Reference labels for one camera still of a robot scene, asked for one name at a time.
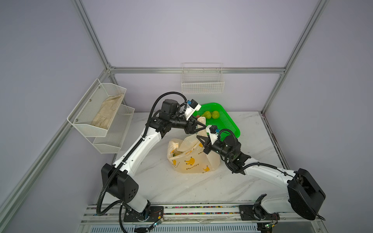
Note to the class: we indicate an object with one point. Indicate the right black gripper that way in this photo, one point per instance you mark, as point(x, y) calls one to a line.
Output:
point(207, 145)

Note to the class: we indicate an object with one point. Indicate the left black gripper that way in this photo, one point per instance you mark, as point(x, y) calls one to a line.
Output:
point(188, 129)

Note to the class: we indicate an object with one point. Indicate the beige plastic bag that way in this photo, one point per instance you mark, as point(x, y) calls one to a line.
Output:
point(187, 155)

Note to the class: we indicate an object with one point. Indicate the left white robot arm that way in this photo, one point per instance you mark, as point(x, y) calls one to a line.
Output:
point(119, 187)

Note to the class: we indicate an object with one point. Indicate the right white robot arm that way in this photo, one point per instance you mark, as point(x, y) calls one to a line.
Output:
point(301, 193)

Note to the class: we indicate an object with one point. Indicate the green fake pear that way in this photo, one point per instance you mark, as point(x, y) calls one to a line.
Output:
point(207, 115)

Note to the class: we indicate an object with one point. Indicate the green fake round fruit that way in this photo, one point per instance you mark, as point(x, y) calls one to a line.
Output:
point(215, 114)

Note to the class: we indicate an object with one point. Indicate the green plastic basket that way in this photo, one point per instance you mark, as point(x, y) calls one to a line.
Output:
point(224, 121)

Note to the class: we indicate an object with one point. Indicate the lower white mesh shelf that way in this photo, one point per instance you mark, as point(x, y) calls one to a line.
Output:
point(113, 141)

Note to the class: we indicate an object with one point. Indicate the white mesh shelf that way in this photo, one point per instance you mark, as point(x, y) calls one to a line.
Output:
point(113, 141)
point(83, 115)

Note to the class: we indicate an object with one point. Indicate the folded beige bags in shelf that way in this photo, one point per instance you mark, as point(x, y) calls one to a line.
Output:
point(107, 112)

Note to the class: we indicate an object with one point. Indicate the upper white mesh shelf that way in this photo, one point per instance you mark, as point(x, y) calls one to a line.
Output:
point(83, 115)

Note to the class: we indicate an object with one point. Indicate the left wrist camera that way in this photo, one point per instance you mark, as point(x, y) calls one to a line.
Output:
point(191, 107)

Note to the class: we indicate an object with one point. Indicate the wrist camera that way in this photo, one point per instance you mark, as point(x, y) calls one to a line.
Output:
point(213, 132)
point(191, 107)

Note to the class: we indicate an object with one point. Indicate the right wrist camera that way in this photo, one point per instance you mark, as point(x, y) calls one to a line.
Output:
point(213, 132)

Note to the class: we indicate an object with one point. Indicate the white wire wall basket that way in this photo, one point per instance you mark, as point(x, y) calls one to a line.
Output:
point(202, 78)

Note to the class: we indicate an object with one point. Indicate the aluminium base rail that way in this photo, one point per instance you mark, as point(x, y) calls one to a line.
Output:
point(198, 218)

